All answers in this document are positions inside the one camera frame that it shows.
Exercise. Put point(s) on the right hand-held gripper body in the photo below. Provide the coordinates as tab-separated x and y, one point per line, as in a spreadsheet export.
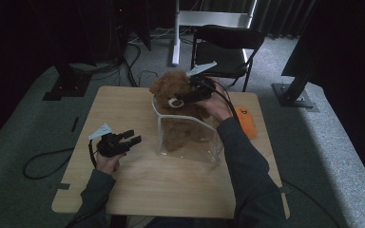
202	88

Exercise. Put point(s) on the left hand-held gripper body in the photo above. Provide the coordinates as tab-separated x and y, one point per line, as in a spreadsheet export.
111	145

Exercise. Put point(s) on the brown teddy bear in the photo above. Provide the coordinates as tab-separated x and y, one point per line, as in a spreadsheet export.
171	85

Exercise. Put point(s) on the clear plastic box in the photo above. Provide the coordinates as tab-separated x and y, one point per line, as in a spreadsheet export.
187	139

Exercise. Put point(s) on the orange plush toy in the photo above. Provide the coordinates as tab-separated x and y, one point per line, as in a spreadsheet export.
247	122

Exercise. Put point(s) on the person's left hand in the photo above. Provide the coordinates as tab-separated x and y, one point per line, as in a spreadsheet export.
106	164

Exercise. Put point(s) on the person's right hand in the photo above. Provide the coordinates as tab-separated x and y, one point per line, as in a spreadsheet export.
218	106

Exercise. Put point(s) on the black tape strip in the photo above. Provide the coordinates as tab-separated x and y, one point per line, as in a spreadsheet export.
74	124

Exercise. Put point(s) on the black folding chair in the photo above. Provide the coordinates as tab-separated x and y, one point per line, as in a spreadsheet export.
228	41

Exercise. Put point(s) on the dark tape patch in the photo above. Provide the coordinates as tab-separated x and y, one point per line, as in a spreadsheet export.
63	186

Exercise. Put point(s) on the white metal stand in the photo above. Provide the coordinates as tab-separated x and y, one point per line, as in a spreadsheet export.
212	18

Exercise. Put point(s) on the black stand base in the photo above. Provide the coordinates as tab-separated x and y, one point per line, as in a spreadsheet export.
68	87

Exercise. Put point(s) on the black stand with base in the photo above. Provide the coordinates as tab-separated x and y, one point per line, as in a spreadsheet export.
293	95

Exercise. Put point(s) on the dark grey curtain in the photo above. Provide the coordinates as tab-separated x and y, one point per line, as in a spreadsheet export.
282	19

